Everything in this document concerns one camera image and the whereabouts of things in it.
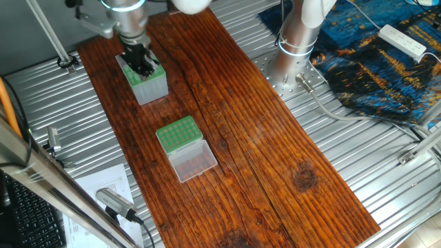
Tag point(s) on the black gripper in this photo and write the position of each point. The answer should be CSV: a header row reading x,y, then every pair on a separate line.
x,y
138,49

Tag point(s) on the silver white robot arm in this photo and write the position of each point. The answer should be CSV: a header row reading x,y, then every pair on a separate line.
x,y
127,17

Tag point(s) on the tall green pipette tip holder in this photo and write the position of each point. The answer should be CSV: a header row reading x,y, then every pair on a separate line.
x,y
148,89

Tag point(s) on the silver pole with clamp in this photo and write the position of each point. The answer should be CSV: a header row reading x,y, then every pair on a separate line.
x,y
48,31

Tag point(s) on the printed white paper sheet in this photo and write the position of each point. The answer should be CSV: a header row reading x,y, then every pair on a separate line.
x,y
89,182

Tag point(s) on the yellow pole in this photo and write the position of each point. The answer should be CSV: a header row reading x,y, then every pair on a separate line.
x,y
8,103

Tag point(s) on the brown wooden board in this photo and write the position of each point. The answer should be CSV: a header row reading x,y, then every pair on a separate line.
x,y
275,151

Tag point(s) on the black keyboard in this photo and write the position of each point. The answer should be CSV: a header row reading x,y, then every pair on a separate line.
x,y
27,220

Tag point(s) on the blue patterned cloth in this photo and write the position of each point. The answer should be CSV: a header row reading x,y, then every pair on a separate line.
x,y
386,83

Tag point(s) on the white power strip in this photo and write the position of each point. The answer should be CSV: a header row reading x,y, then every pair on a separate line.
x,y
403,40

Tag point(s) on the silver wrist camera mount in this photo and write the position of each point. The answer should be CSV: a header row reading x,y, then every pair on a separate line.
x,y
96,21

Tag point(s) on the small metal corner bracket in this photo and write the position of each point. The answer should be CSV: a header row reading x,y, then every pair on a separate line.
x,y
54,140

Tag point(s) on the silver cylindrical camera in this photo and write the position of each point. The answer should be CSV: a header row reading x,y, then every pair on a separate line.
x,y
114,201

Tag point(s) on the diagonal aluminium frame beam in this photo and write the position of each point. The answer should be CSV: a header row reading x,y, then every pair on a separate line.
x,y
41,179

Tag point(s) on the silver frame bracket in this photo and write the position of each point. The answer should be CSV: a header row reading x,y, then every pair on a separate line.
x,y
420,148

